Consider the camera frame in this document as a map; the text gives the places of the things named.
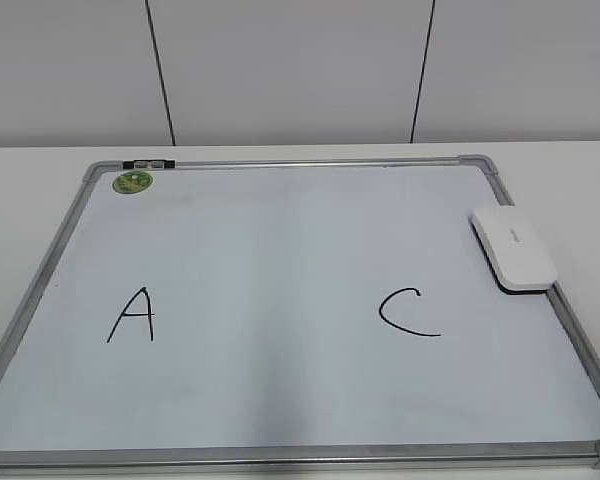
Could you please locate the white rectangular board eraser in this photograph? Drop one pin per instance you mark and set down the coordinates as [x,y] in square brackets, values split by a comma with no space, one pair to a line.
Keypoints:
[514,250]

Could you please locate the white framed whiteboard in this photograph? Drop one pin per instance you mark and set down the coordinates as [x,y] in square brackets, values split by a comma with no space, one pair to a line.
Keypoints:
[298,314]

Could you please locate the black silver board clip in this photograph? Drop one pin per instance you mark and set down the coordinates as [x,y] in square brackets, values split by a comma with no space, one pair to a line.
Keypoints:
[148,164]

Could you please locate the round green magnet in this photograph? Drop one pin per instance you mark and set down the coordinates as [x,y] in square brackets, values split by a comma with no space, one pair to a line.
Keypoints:
[132,182]

